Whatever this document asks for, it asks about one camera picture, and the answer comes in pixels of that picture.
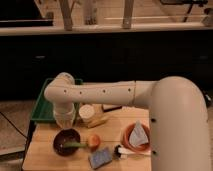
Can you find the wooden block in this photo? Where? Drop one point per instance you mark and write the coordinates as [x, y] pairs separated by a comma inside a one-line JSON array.
[[98, 119]]

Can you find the grey folded cloth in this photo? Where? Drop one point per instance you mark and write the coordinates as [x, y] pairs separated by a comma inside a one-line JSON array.
[[138, 135]]

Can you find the green tray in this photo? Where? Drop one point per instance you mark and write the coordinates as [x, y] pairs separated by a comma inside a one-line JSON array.
[[43, 109]]

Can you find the dark purple bowl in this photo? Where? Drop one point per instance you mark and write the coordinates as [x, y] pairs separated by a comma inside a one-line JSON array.
[[69, 135]]

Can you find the green spoon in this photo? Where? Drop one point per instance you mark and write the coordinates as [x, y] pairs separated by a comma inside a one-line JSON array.
[[74, 145]]

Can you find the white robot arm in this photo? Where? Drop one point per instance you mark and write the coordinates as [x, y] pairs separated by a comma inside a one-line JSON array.
[[179, 130]]

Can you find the orange bowl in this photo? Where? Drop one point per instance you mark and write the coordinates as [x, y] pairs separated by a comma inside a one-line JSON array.
[[125, 140]]

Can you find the black and white brush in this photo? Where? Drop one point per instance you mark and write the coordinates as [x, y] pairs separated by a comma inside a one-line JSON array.
[[122, 152]]

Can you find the blue sponge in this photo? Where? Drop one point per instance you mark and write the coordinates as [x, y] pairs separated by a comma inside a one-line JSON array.
[[100, 158]]

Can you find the white cup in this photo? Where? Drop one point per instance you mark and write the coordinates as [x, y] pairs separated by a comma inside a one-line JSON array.
[[86, 112]]

